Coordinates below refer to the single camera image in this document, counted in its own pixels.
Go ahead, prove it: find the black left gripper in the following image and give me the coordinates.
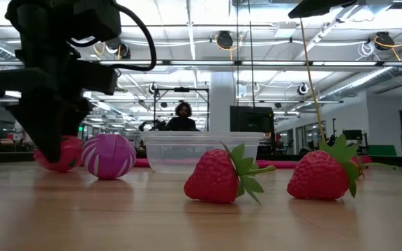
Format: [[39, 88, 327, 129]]
[[0, 41, 119, 164]]

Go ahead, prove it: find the red green-spotted toy fruit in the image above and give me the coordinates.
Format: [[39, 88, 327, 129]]
[[33, 135, 84, 174]]

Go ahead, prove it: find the purple white-striped toy onion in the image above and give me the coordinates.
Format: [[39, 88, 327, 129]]
[[81, 133, 137, 181]]

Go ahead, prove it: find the small long-stemmed toy strawberry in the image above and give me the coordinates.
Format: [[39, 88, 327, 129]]
[[350, 155, 399, 178]]

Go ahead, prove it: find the red toy strawberry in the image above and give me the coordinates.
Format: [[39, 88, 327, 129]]
[[183, 141, 277, 206], [286, 133, 361, 201]]

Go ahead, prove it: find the clear plastic tupperware container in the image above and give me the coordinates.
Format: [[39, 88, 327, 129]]
[[140, 130, 265, 174]]

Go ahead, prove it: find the long ceiling light bar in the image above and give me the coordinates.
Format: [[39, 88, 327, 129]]
[[0, 59, 402, 69]]

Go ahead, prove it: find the small distant black monitor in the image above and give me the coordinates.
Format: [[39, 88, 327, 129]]
[[342, 129, 363, 142]]

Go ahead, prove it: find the person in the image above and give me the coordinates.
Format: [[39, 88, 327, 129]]
[[165, 101, 200, 132]]

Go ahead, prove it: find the green panel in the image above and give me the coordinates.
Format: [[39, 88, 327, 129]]
[[367, 144, 397, 157]]

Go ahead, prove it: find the yellow hanging cable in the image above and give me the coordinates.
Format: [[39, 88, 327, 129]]
[[297, 17, 327, 144]]

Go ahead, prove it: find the thin black hanging cable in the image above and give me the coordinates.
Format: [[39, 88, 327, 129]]
[[235, 0, 240, 132]]

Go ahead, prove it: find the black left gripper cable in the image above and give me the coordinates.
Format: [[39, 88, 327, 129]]
[[66, 0, 158, 73]]

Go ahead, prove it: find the distant black rig frame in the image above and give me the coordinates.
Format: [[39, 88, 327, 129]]
[[153, 86, 210, 132]]

